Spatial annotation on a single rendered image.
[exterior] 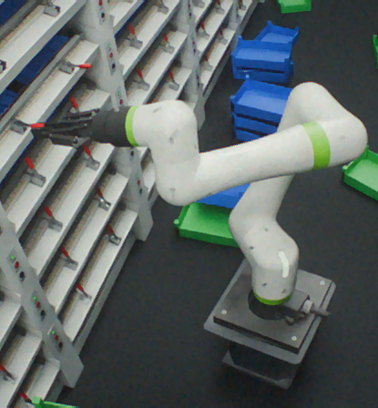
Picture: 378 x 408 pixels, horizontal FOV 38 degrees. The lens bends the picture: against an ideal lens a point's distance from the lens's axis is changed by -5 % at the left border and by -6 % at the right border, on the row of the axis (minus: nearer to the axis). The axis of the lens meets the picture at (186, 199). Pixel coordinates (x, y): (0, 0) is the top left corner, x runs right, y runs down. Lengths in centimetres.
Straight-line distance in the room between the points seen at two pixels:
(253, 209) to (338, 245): 74
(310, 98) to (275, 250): 41
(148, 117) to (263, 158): 28
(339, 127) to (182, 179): 40
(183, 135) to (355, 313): 115
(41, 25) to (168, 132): 51
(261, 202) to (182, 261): 72
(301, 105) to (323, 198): 102
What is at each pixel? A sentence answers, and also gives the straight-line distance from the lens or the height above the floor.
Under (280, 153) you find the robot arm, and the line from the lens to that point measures 131.
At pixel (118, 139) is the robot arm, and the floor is 99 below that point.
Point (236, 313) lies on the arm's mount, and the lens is 174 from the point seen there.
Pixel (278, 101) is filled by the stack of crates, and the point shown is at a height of 16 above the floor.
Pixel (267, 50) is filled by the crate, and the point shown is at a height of 8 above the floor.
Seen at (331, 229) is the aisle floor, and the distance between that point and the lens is 236.
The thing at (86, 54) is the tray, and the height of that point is 93.
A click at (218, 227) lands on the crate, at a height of 0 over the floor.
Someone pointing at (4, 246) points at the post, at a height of 75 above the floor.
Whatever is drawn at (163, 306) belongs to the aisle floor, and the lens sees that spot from 215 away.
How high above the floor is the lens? 178
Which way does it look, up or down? 46 degrees down
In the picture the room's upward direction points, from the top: 9 degrees counter-clockwise
